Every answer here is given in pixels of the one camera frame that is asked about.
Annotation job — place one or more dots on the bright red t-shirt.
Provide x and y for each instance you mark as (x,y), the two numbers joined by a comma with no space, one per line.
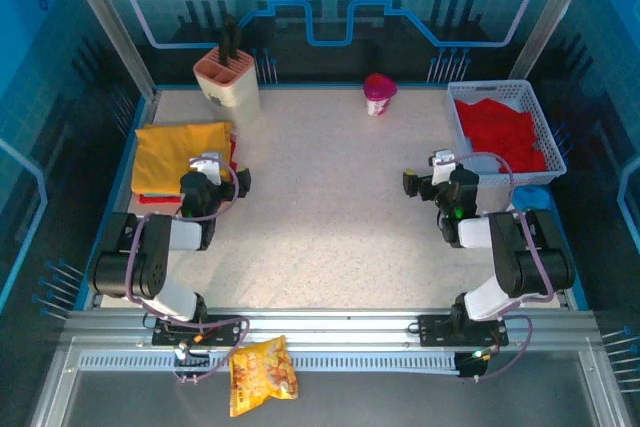
(500,132)

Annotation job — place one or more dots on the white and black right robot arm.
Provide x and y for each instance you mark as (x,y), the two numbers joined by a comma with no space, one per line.
(530,257)

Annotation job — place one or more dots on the red folded t-shirt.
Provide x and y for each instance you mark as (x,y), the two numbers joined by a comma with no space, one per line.
(157,199)

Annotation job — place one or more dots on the yellow folded t-shirt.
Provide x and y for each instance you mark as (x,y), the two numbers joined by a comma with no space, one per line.
(170,152)

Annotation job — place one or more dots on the blue lidded cup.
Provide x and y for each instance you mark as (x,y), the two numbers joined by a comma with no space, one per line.
(531,198)

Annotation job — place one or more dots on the pink and beige knife block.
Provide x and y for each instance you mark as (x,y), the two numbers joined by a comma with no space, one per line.
(235,97)

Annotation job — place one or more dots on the pink lidded cup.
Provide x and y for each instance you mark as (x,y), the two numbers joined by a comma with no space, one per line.
(379,94)

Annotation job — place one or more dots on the white plastic mesh basket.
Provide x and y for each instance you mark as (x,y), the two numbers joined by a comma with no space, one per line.
(545,112)

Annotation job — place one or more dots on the yellow snack bag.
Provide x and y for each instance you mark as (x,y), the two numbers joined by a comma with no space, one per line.
(262,372)

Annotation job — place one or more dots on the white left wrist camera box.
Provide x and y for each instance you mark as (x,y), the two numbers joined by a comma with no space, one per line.
(210,169)

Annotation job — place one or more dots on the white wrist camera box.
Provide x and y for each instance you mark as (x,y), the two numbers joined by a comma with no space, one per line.
(210,169)
(442,164)

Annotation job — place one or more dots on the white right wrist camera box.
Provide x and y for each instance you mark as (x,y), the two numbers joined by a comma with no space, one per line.
(442,164)

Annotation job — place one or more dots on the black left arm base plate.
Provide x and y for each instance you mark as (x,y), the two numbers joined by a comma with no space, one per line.
(225,332)

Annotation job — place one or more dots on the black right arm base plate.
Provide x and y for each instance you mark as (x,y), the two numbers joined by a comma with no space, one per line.
(440,332)

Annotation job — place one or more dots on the aluminium mounting rail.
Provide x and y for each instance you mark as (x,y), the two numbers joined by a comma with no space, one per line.
(325,327)

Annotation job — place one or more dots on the aluminium frame post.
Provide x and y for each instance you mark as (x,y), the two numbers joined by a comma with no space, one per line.
(550,12)
(110,22)

